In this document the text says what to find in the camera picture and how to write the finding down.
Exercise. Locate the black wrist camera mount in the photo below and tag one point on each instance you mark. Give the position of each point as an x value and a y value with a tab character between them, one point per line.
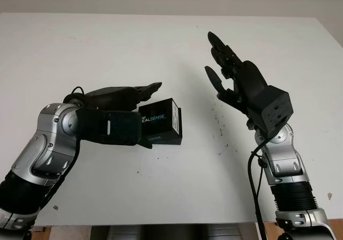
120	130
276	111

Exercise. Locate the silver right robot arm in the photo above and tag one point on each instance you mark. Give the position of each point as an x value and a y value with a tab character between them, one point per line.
286	159

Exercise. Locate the black camera box base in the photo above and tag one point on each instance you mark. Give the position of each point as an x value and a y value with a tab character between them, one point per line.
168	141

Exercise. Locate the black RealSense box lid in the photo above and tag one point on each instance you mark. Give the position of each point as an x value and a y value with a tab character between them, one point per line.
158	114

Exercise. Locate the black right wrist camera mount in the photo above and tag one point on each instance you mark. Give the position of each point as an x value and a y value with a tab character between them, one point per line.
276	111

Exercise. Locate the grey robot torso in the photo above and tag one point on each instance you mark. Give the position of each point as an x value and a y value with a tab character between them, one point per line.
174	233

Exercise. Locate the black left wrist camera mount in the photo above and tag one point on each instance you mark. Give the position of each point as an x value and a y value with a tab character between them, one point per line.
120	130

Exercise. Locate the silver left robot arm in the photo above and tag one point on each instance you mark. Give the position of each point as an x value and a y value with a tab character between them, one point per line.
45	149

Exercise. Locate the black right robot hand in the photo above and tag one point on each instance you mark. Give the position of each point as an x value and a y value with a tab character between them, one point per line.
252	82

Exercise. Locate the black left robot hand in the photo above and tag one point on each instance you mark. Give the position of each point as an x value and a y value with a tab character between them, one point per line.
115	98

